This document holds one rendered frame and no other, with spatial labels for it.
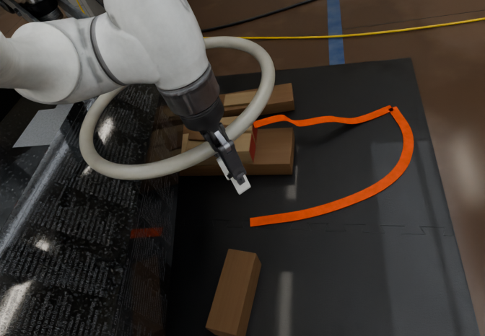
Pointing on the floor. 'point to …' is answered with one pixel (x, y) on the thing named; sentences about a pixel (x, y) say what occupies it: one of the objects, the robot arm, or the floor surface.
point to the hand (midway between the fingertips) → (234, 174)
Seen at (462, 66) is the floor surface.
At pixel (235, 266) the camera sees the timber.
